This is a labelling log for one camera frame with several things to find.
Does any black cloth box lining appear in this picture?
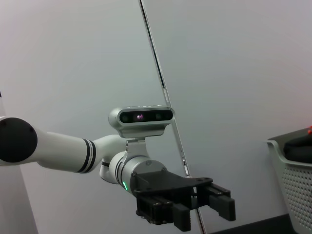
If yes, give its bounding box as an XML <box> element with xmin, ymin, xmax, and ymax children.
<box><xmin>283</xmin><ymin>133</ymin><xmax>312</xmax><ymax>162</ymax></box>

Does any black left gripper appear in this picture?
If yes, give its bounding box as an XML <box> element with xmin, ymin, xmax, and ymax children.
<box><xmin>129</xmin><ymin>168</ymin><xmax>236</xmax><ymax>231</ymax></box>

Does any metal wall strip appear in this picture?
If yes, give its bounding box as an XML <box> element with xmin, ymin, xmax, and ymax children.
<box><xmin>139</xmin><ymin>0</ymin><xmax>208</xmax><ymax>234</ymax></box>

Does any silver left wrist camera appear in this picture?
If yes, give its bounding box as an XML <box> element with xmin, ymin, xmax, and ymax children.
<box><xmin>108</xmin><ymin>105</ymin><xmax>175</xmax><ymax>159</ymax></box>

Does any grey perforated storage box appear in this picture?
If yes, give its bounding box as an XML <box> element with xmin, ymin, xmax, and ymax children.
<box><xmin>266</xmin><ymin>126</ymin><xmax>312</xmax><ymax>232</ymax></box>

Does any black tablecloth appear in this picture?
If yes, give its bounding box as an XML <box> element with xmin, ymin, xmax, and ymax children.
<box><xmin>209</xmin><ymin>213</ymin><xmax>304</xmax><ymax>234</ymax></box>

